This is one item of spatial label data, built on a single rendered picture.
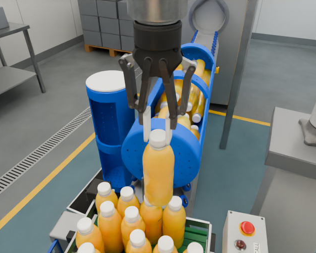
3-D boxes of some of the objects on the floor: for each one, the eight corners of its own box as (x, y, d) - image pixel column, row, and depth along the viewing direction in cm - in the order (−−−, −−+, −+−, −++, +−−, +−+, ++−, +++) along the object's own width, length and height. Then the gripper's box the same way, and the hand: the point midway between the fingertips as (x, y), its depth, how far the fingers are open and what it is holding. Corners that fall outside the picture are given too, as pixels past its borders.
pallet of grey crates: (159, 47, 502) (159, -22, 432) (141, 61, 443) (138, -16, 373) (108, 39, 542) (101, -25, 471) (85, 51, 483) (72, -20, 412)
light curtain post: (225, 145, 262) (268, -56, 161) (225, 149, 258) (269, -56, 157) (219, 144, 263) (258, -56, 162) (219, 148, 259) (259, -56, 158)
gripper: (214, 15, 39) (200, 134, 54) (115, 10, 43) (126, 123, 57) (210, 28, 34) (195, 158, 48) (96, 21, 37) (113, 144, 51)
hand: (157, 126), depth 50 cm, fingers closed on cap, 4 cm apart
